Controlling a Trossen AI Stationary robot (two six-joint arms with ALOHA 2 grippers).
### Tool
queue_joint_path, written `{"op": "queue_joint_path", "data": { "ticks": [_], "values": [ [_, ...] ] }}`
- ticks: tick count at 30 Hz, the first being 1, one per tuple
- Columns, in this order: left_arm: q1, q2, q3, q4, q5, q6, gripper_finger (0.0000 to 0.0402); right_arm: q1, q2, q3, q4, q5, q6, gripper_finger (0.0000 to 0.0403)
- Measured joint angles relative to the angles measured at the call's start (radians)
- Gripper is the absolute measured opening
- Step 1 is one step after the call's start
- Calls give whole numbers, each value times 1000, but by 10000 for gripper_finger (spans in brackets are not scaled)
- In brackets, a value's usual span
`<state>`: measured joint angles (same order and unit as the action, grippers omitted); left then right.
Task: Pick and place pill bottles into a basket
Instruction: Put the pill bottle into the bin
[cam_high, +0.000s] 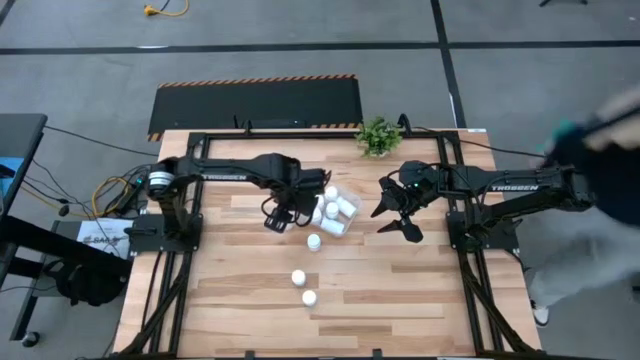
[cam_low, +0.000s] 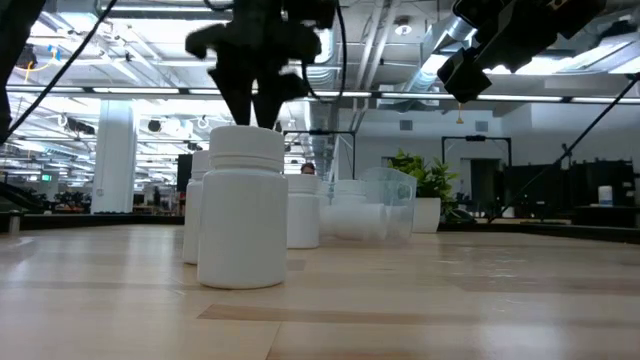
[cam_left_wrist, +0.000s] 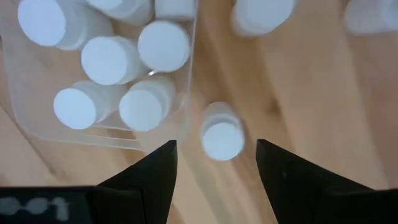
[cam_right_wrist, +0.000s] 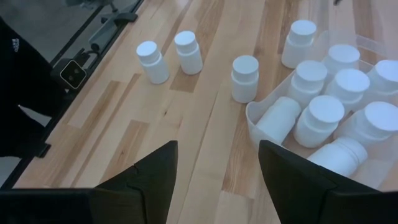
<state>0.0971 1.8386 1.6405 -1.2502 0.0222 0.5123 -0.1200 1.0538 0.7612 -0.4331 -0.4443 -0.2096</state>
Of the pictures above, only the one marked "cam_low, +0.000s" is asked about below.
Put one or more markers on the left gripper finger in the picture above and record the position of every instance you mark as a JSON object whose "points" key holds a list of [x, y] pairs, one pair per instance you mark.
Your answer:
{"points": [[267, 105], [237, 85]]}

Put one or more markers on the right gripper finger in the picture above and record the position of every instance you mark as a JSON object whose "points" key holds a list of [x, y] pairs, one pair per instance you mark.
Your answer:
{"points": [[477, 12], [462, 75]]}

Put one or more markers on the white plastic pill bottle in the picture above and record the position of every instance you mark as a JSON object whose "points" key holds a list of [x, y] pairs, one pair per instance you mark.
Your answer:
{"points": [[242, 225], [302, 220], [191, 225], [352, 222]]}

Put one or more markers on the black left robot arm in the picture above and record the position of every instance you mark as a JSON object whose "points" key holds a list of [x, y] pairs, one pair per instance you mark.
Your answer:
{"points": [[12, 60]]}

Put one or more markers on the clear plastic basket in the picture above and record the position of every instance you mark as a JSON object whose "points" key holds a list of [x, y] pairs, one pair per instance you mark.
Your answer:
{"points": [[400, 190]]}

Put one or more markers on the long linear ceiling light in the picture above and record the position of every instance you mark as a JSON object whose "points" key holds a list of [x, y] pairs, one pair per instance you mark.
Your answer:
{"points": [[400, 94]]}

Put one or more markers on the person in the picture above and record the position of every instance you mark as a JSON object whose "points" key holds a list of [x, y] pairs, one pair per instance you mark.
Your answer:
{"points": [[307, 168]]}

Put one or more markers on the black monitor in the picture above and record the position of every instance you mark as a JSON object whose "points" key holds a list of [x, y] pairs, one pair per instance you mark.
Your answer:
{"points": [[184, 172]]}

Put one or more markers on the dark cabinets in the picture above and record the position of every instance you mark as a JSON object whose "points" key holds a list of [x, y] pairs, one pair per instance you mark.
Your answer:
{"points": [[530, 190]]}

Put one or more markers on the white building column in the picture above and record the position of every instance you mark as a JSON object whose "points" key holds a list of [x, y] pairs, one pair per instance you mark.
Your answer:
{"points": [[115, 150]]}

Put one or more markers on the green plant in white pot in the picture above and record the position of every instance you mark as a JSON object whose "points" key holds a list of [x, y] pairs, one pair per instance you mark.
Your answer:
{"points": [[426, 215]]}

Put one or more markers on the white wipes canister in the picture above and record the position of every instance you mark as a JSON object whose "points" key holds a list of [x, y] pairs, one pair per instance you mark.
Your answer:
{"points": [[605, 196]]}

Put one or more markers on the silver ribbed air duct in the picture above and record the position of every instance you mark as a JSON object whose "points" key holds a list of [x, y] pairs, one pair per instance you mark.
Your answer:
{"points": [[417, 80], [320, 140]]}

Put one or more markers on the black background rig frame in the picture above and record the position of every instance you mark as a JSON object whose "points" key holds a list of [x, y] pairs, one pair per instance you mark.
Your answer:
{"points": [[475, 137]]}

